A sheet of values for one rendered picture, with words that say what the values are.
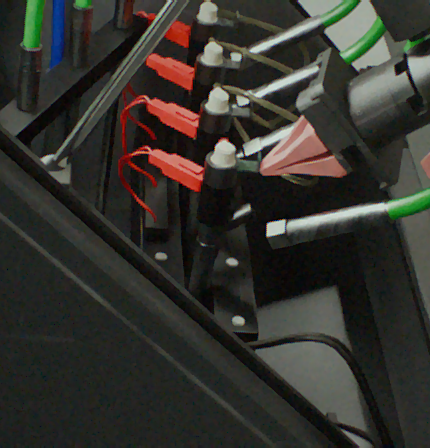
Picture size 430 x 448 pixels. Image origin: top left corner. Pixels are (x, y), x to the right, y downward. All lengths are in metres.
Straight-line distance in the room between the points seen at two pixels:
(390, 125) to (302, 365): 0.39
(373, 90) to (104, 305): 0.37
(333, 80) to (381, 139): 0.06
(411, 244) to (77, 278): 0.67
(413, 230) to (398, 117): 0.35
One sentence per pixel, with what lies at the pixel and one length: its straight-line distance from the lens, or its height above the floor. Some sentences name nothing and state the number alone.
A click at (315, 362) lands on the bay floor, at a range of 1.23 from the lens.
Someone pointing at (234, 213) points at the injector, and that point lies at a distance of 1.00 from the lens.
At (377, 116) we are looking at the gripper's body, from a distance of 0.90.
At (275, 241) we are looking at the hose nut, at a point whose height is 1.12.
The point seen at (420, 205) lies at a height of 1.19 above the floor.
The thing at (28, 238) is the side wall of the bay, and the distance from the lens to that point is 0.57.
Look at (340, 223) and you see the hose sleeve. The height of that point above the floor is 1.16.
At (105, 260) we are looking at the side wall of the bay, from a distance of 0.58.
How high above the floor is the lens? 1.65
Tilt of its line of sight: 37 degrees down
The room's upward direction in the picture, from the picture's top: 11 degrees clockwise
